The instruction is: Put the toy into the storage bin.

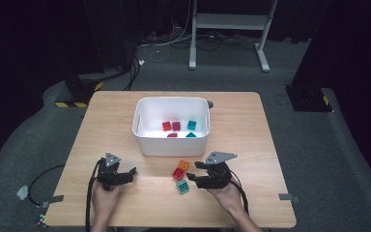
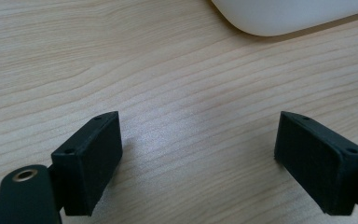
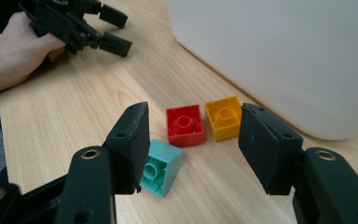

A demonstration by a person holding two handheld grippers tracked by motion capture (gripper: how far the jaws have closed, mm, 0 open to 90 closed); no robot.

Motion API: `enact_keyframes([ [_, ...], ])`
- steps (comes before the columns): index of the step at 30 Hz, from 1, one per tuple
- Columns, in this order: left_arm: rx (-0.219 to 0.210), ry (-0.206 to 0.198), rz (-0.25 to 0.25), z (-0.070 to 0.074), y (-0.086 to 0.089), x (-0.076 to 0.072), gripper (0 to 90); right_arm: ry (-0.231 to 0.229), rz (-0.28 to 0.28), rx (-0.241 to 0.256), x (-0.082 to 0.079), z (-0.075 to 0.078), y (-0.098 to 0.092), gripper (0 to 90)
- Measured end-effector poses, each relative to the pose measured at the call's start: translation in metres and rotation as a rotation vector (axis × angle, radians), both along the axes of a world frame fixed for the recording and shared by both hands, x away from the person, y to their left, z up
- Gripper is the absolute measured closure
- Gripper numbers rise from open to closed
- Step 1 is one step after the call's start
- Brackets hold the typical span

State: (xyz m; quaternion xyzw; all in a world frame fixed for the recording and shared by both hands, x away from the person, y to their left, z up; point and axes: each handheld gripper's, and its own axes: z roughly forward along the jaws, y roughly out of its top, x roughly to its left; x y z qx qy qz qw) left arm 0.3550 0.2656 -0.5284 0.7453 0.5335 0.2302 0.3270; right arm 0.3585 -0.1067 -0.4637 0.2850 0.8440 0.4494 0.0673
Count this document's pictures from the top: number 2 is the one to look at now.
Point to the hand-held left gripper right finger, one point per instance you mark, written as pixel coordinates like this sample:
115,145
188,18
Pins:
318,163

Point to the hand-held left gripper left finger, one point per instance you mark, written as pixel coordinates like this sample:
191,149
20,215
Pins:
87,168

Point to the white plastic bin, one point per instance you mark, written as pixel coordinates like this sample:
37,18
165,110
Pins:
286,14

